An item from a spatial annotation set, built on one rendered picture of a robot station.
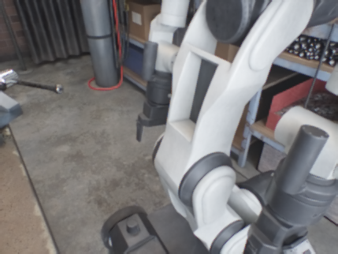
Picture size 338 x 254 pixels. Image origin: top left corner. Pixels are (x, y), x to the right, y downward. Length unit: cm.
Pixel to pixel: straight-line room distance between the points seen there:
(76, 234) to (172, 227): 46
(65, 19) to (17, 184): 284
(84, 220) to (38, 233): 112
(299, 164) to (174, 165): 26
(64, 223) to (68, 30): 217
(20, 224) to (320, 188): 37
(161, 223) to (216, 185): 54
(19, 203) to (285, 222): 38
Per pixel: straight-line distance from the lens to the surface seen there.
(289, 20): 47
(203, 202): 55
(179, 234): 101
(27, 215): 21
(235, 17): 46
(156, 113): 73
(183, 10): 66
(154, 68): 68
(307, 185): 42
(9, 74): 37
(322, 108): 147
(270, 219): 47
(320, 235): 138
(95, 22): 221
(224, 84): 43
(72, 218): 134
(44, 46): 300
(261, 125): 135
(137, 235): 97
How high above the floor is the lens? 103
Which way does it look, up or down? 35 degrees down
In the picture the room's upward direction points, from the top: straight up
